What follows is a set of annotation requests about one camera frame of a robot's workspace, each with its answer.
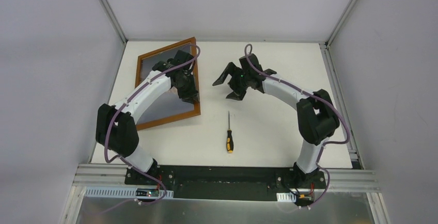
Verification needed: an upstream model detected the brown wooden photo frame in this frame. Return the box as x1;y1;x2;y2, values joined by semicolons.
135;37;201;130

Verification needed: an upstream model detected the black orange handle screwdriver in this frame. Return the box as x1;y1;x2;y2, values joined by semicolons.
226;112;234;153

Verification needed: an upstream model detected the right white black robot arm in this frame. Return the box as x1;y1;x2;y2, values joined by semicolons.
213;54;340;188

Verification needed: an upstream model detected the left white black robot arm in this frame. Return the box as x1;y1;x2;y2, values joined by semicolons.
95;50;199;185

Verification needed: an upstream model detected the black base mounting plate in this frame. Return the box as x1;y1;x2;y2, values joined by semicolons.
124;165;326;202

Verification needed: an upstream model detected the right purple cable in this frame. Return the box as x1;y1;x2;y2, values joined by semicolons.
244;43;352;210

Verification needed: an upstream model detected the purple cable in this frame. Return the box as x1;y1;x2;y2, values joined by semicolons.
244;43;352;210
104;43;201;206

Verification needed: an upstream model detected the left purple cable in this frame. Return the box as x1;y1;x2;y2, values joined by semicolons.
104;43;201;206

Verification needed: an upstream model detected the right white cable duct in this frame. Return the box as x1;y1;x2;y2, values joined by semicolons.
276;193;296;203

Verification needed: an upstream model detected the white cable duct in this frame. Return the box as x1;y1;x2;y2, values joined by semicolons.
84;186;174;200
276;193;296;203

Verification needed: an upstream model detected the aluminium front rail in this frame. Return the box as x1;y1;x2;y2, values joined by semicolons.
73;164;381;193

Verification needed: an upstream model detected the left white cable duct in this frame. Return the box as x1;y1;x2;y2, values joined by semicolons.
84;186;174;200

